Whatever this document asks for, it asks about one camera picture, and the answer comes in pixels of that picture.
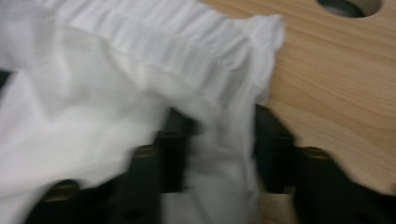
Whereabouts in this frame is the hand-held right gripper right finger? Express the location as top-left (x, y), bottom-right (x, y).
top-left (253, 104), bottom-right (298, 194)

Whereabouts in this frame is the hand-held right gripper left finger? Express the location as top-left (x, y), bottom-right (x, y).
top-left (154, 106), bottom-right (201, 194)

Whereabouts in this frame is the white cloth garment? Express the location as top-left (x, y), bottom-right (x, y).
top-left (0, 0), bottom-right (287, 224)

